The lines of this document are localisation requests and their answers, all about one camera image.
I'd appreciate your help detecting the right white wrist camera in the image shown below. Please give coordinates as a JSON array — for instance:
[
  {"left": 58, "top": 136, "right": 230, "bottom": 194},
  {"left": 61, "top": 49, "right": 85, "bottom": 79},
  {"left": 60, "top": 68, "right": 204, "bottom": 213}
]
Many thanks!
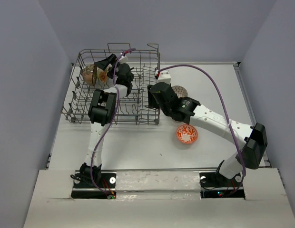
[{"left": 157, "top": 70, "right": 171, "bottom": 85}]

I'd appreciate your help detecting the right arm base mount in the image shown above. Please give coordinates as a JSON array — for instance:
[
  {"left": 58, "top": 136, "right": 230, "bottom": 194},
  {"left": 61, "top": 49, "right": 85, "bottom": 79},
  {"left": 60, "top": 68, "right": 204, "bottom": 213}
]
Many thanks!
[{"left": 199, "top": 172, "right": 245, "bottom": 199}]

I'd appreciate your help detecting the purple cable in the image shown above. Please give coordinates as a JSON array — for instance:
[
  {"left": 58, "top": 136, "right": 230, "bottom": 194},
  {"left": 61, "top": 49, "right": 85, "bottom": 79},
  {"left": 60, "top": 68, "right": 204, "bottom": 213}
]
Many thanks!
[
  {"left": 154, "top": 64, "right": 247, "bottom": 197},
  {"left": 89, "top": 48, "right": 136, "bottom": 194}
]

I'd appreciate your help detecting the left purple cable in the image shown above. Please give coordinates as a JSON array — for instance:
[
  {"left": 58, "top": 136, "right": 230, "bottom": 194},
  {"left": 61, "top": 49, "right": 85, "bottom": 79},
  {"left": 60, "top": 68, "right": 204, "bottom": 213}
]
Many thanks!
[{"left": 89, "top": 48, "right": 136, "bottom": 194}]

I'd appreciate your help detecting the orange floral bowl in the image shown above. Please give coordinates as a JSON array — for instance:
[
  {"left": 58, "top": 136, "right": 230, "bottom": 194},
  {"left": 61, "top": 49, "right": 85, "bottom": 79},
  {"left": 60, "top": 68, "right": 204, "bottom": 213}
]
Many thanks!
[{"left": 176, "top": 124, "right": 199, "bottom": 144}]

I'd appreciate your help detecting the white bowl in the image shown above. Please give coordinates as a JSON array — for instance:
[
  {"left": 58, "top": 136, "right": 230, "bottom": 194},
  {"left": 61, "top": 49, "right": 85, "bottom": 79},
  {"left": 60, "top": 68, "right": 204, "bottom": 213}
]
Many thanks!
[{"left": 96, "top": 68, "right": 108, "bottom": 84}]

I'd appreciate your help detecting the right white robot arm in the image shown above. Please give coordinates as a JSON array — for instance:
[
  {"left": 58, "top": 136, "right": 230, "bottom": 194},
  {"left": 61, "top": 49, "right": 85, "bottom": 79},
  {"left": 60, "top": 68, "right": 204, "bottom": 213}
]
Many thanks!
[{"left": 148, "top": 82, "right": 268, "bottom": 186}]

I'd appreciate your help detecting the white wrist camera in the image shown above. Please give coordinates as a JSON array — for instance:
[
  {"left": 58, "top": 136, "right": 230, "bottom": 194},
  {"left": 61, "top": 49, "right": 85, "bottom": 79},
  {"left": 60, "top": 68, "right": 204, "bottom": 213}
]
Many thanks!
[
  {"left": 119, "top": 54, "right": 128, "bottom": 64},
  {"left": 157, "top": 70, "right": 171, "bottom": 85}
]

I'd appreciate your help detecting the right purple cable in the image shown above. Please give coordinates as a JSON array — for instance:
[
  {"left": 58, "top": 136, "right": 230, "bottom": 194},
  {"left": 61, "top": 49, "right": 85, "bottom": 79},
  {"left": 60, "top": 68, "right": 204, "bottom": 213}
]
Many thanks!
[{"left": 154, "top": 64, "right": 247, "bottom": 197}]

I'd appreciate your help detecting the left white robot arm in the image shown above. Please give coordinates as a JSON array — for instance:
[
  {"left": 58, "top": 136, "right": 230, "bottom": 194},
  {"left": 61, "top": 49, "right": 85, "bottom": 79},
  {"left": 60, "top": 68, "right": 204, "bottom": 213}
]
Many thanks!
[{"left": 79, "top": 51, "right": 134, "bottom": 189}]

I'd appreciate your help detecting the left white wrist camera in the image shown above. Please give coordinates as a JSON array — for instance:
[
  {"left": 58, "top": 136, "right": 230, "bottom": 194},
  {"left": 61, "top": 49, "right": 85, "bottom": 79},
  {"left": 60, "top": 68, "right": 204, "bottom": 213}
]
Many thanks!
[{"left": 119, "top": 54, "right": 128, "bottom": 64}]

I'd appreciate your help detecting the grey wire dish rack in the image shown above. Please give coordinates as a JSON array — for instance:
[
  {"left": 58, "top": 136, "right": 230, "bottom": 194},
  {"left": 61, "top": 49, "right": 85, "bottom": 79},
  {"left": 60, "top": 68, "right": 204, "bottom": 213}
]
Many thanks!
[{"left": 61, "top": 43, "right": 160, "bottom": 124}]

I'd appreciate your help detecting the metal rail bar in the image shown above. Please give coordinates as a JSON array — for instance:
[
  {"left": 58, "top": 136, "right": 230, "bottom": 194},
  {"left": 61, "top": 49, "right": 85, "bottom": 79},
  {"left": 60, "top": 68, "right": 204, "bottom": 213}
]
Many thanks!
[{"left": 102, "top": 167, "right": 216, "bottom": 172}]

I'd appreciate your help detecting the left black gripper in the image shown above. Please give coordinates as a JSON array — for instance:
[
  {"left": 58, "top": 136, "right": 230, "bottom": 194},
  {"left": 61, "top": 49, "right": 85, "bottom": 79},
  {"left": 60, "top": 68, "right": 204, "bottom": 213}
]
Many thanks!
[{"left": 92, "top": 55, "right": 119, "bottom": 80}]

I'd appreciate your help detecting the brown glazed bowl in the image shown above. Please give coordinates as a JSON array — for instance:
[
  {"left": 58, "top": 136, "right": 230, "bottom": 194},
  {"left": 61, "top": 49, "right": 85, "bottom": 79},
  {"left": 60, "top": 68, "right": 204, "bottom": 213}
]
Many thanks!
[{"left": 82, "top": 64, "right": 97, "bottom": 86}]

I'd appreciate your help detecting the patterned grey bowl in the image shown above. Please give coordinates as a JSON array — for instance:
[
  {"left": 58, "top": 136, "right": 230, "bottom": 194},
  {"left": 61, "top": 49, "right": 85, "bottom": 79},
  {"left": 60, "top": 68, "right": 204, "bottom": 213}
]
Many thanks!
[{"left": 172, "top": 85, "right": 188, "bottom": 98}]

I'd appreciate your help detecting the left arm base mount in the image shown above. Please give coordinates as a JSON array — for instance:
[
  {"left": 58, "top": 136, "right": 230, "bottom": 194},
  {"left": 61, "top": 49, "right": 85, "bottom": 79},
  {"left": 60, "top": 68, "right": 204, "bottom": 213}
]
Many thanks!
[{"left": 70, "top": 165, "right": 117, "bottom": 200}]

